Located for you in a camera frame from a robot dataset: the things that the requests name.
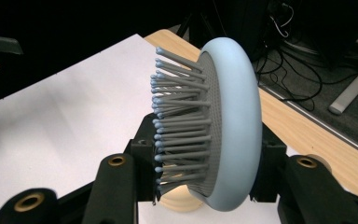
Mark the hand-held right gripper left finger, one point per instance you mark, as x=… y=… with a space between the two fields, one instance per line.
x=143 y=168

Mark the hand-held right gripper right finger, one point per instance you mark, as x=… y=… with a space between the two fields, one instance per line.
x=270 y=165

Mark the light blue hairbrush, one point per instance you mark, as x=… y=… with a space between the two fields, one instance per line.
x=239 y=124

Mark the white table mat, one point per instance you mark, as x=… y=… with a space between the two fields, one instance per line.
x=59 y=124

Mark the white metal stand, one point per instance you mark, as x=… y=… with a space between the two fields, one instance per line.
x=351 y=90

